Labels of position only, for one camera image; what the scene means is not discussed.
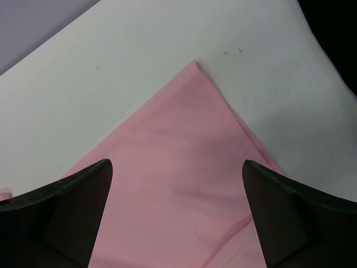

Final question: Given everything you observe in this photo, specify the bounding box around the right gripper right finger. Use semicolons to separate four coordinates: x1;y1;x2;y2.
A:
242;160;356;267

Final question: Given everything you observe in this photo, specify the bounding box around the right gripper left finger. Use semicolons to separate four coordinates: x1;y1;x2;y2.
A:
1;159;113;267

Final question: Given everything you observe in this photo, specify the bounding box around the pink t-shirt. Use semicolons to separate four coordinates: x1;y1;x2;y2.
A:
61;63;280;267

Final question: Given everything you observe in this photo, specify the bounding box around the black folded t-shirt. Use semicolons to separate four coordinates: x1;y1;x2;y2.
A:
298;0;356;94

